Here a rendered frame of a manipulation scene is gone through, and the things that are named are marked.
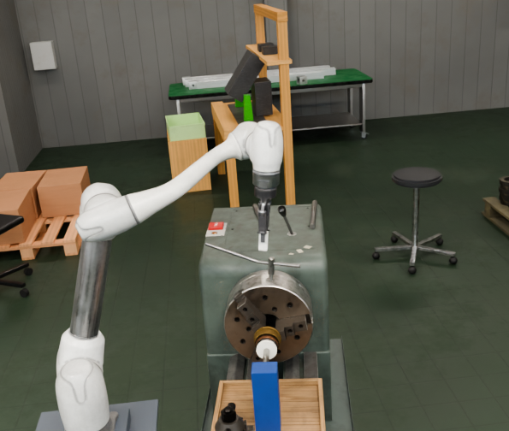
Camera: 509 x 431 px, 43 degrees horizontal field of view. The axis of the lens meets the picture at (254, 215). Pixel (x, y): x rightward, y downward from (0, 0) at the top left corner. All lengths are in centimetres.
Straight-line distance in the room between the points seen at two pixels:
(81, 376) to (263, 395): 60
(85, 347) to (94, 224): 52
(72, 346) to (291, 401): 78
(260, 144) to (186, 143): 484
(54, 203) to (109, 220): 435
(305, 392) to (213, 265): 56
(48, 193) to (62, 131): 338
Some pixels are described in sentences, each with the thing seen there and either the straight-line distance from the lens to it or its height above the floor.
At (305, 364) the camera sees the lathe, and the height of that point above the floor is 87.
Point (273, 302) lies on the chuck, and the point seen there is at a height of 117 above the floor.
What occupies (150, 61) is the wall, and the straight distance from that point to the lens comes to 929.
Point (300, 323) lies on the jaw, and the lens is 224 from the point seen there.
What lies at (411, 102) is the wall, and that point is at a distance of 990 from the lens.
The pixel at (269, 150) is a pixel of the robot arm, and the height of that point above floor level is 171.
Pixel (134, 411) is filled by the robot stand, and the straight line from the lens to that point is 253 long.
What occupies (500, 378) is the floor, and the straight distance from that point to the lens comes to 398.
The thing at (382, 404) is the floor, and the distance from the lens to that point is 369.
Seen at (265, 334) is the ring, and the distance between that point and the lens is 217.
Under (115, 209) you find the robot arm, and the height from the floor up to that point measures 160.
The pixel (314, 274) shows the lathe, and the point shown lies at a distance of 237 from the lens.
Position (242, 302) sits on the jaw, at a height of 119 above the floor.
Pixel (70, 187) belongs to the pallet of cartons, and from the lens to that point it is 628.
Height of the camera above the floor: 227
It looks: 21 degrees down
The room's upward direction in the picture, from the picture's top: 4 degrees counter-clockwise
